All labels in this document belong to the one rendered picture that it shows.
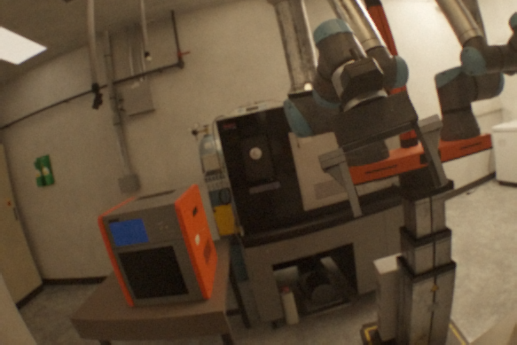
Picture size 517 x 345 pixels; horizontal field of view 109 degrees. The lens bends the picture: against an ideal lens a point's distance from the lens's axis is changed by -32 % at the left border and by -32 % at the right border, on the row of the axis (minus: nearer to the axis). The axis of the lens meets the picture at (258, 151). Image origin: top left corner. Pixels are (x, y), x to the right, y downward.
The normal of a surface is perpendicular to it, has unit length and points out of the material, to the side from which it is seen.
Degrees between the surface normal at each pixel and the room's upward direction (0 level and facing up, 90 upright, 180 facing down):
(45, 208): 90
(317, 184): 90
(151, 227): 90
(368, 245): 90
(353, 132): 67
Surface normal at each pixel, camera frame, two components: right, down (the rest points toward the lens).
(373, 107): -0.36, -0.28
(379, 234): 0.07, 0.04
